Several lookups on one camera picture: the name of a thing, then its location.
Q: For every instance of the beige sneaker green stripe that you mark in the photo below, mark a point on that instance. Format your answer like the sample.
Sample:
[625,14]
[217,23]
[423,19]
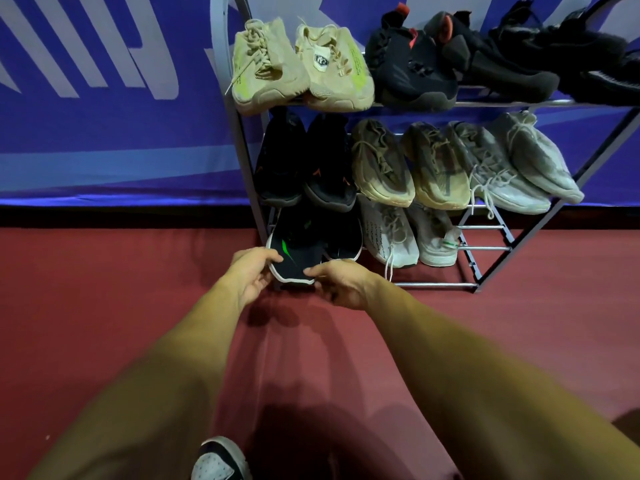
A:
[335,69]

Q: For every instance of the tan chunky sneaker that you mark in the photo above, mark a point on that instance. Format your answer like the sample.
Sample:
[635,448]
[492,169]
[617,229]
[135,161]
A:
[440,174]
[382,169]

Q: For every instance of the plain black shoe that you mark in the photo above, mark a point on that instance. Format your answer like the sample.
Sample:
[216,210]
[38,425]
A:
[610,82]

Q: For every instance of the person's left hand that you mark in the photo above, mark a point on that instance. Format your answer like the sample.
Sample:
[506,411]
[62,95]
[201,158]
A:
[250,277]

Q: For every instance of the black green sneaker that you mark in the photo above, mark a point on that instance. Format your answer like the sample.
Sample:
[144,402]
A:
[345,239]
[297,244]

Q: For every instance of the white knit sneaker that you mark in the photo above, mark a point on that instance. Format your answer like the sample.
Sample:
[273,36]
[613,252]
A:
[390,239]
[432,239]

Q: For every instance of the person's right forearm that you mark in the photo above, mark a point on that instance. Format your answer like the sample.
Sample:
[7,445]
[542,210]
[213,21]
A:
[500,394]

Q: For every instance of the person's left forearm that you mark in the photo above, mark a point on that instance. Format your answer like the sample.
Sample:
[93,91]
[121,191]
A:
[140,394]

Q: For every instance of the blue printed wall banner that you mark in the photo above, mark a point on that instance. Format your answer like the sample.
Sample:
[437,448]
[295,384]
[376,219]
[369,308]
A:
[100,144]

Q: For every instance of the beige knit sneaker plain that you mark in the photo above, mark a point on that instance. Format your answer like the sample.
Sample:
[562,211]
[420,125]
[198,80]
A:
[270,69]

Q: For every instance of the black white worn shoe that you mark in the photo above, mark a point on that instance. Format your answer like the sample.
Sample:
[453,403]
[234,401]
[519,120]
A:
[220,462]

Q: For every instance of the grey white sneaker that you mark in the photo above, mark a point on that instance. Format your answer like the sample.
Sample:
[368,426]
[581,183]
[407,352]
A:
[540,154]
[495,174]

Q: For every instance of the person's right hand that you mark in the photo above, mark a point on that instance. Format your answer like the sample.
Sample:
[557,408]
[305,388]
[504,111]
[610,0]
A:
[347,284]

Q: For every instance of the black orange sneaker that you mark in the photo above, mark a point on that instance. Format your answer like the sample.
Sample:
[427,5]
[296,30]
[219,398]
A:
[330,169]

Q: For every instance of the black shoe orange marks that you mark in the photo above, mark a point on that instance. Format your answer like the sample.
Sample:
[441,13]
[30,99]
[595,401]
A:
[280,164]

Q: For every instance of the grey metal shoe rack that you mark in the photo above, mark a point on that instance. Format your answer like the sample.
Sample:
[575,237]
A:
[218,44]

